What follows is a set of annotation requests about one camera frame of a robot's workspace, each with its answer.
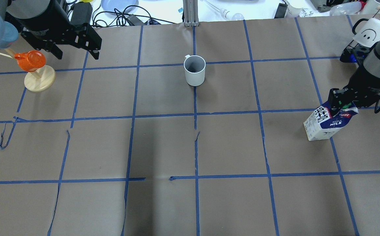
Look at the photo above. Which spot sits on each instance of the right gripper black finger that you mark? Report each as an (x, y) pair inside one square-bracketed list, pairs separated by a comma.
[(337, 101)]

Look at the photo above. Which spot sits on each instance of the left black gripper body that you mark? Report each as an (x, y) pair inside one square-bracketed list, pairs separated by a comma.
[(38, 20)]

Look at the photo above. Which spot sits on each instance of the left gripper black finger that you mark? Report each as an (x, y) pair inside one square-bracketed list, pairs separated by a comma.
[(90, 40)]

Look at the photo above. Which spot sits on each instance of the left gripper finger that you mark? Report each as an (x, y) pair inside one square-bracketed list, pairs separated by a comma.
[(54, 50)]

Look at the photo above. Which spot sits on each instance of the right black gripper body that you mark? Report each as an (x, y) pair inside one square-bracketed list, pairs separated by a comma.
[(362, 82)]

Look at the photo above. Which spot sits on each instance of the whole milk carton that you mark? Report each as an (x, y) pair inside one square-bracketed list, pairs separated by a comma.
[(322, 125)]

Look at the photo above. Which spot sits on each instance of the grey ceramic mug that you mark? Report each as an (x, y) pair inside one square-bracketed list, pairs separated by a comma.
[(194, 70)]

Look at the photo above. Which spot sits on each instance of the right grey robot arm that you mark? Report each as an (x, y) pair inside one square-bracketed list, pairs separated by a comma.
[(364, 56)]

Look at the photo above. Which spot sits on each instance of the orange mug on tree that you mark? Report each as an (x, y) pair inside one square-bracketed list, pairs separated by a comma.
[(30, 61)]

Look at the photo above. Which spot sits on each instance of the black power adapter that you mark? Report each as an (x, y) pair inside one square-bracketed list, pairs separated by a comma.
[(81, 14)]

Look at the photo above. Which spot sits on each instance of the wooden mug tree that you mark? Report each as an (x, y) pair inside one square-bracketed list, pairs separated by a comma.
[(38, 80)]

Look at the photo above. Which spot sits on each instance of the blue plate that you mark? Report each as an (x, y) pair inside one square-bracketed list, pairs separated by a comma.
[(111, 5)]

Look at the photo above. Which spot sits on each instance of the white smiley mug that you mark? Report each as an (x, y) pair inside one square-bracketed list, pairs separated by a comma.
[(366, 31)]

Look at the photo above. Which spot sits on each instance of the light bulb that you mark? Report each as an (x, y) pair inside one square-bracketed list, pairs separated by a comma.
[(230, 15)]

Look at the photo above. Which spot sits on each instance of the aluminium frame post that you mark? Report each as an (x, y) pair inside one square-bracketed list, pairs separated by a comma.
[(190, 13)]

